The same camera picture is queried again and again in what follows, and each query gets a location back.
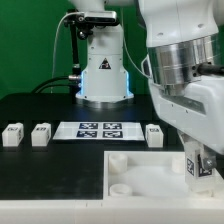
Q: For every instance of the white square tabletop part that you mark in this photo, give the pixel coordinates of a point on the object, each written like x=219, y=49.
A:
x=149, y=175

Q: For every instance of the black camera on stand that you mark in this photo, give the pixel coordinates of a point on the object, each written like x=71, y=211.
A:
x=86, y=21

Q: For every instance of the white sheet with markers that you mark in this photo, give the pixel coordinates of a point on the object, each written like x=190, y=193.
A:
x=128, y=131

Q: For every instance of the black camera stand pole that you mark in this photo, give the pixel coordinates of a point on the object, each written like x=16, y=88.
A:
x=76, y=70

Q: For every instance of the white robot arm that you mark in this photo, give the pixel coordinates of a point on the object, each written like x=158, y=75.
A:
x=176, y=42

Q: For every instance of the white front fence wall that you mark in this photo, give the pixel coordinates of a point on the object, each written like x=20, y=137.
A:
x=191, y=211

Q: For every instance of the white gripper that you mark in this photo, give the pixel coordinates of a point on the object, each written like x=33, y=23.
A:
x=199, y=114

